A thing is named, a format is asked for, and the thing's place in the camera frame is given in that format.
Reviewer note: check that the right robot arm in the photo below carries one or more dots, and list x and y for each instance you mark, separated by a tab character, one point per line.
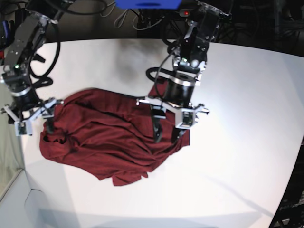
17	74

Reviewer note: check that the blue box at top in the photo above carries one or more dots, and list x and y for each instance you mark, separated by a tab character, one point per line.
148	4

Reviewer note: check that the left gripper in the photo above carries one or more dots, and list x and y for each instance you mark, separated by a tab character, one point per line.
177	97

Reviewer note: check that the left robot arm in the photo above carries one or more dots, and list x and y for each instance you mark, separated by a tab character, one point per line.
189	51

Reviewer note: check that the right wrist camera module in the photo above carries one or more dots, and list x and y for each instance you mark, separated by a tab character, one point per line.
23	128

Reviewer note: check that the black power strip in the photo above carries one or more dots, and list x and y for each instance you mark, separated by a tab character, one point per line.
187	13

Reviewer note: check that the blue bottle left edge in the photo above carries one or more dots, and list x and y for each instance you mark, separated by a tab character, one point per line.
4	29

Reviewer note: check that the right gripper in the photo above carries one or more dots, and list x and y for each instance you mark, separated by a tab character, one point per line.
28	106

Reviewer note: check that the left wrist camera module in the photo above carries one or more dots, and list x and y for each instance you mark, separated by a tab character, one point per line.
188	118

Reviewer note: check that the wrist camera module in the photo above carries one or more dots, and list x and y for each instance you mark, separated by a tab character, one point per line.
23	128
188	118

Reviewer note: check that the dark red t-shirt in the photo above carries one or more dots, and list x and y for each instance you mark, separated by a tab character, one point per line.
109	136

